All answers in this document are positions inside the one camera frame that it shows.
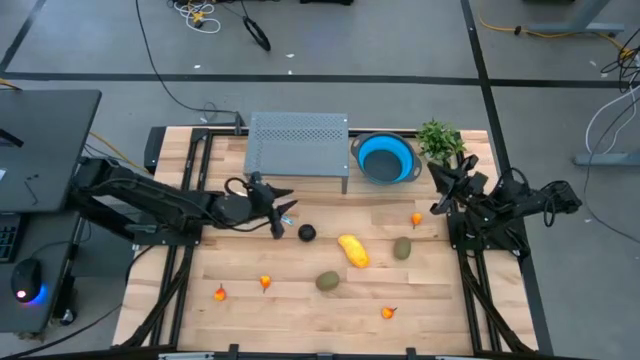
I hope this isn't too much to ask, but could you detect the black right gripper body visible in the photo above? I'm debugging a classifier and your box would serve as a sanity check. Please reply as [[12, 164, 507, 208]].
[[448, 153, 490, 202]]

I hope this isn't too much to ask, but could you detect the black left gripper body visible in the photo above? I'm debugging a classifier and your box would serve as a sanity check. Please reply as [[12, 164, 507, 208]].
[[244, 171, 287, 241]]

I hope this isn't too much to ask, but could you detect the green-brown kiwi fruit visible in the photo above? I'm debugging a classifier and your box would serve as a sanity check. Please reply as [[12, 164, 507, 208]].
[[392, 236, 413, 261], [314, 270, 341, 293]]

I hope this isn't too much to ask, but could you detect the blue collapsible bowl grey rim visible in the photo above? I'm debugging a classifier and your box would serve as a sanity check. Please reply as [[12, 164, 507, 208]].
[[349, 131, 423, 186]]

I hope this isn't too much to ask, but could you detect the green plant in white pot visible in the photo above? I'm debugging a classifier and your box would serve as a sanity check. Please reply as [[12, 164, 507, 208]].
[[415, 118, 467, 166]]

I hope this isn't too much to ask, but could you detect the grey perforated metal stand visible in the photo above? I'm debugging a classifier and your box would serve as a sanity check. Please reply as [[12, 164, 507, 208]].
[[243, 111, 350, 195]]

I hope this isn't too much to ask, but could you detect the grey desk foot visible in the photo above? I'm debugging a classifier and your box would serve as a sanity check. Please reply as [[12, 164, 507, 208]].
[[573, 151, 640, 168]]

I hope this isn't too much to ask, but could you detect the grey desk leg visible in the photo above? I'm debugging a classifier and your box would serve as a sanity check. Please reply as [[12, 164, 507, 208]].
[[522, 0, 626, 36]]

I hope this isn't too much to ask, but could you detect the black monitor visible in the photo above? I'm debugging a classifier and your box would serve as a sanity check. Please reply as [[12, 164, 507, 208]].
[[0, 89, 103, 214]]

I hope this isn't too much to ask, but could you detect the black computer mouse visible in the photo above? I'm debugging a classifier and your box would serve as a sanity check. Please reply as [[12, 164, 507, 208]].
[[10, 258, 44, 304]]

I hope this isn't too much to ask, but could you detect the black keyboard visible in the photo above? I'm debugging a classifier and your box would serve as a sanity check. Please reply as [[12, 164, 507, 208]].
[[0, 213, 22, 264]]

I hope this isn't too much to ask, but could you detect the black desk surface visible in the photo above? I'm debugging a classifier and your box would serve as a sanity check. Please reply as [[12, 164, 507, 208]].
[[0, 209, 84, 335]]

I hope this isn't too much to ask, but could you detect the black aluminium table frame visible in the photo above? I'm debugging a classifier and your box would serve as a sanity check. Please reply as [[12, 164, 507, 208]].
[[112, 124, 555, 360]]

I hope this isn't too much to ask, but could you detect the white floor cable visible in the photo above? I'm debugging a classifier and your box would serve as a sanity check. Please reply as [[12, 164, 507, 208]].
[[583, 82, 640, 156]]

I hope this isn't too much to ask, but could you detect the black cable loop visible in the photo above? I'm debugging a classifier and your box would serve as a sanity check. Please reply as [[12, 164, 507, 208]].
[[241, 15, 273, 53]]

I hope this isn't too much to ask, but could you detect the short yellow cable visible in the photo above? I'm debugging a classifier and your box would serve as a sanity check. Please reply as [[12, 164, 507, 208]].
[[88, 130, 151, 175]]

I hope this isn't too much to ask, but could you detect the long yellow extension cable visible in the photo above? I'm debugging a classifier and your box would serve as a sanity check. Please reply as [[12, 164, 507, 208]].
[[477, 9, 636, 60]]

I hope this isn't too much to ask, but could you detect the white coiled cable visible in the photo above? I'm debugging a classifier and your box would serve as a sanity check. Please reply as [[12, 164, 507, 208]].
[[167, 0, 223, 35]]

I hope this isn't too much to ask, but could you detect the black cable bundle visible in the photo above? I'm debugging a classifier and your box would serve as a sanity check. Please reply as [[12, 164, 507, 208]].
[[581, 42, 640, 246]]

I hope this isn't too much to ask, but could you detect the long black floor cable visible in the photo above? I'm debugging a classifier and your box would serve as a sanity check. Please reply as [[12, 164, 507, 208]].
[[133, 0, 241, 117]]

